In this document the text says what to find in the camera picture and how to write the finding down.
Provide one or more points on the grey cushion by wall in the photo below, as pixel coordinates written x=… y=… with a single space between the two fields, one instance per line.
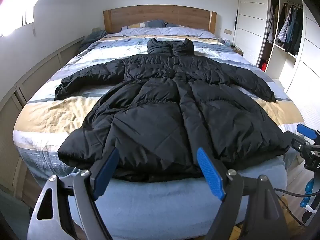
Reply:
x=93 y=38

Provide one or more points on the striped pillow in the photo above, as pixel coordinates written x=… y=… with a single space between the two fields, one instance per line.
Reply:
x=147 y=24

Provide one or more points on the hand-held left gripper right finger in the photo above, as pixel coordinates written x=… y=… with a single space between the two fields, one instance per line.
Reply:
x=210 y=172

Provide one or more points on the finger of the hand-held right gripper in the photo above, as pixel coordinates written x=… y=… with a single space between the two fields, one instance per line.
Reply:
x=306 y=130
x=297 y=142

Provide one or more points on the black puffer coat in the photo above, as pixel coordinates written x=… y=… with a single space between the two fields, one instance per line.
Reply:
x=160 y=110

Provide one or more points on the red bag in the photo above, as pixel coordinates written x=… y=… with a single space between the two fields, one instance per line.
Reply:
x=263 y=65

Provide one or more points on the low beige wall cabinet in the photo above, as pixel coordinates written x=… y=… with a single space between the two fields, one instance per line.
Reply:
x=37 y=72

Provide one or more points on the wooden nightstand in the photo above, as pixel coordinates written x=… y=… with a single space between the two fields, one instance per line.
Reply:
x=238 y=52

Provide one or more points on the bed with striped duvet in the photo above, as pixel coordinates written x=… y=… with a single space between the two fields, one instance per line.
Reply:
x=50 y=110

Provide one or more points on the white wardrobe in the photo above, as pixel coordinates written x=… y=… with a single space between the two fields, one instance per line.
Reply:
x=250 y=17

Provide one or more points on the row of hanging clothes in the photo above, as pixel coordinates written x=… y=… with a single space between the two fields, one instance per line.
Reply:
x=290 y=27

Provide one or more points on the dark blue pillow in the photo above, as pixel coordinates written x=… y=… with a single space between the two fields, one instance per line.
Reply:
x=173 y=25

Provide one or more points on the bright window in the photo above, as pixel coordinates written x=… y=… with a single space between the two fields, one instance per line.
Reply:
x=15 y=10

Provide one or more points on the wooden bed headboard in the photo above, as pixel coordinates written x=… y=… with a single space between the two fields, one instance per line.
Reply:
x=160 y=13

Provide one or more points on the wall switch plate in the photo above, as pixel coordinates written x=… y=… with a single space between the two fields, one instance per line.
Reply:
x=227 y=31
x=96 y=29

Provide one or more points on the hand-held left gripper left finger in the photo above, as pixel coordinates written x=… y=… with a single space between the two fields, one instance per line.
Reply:
x=107 y=170

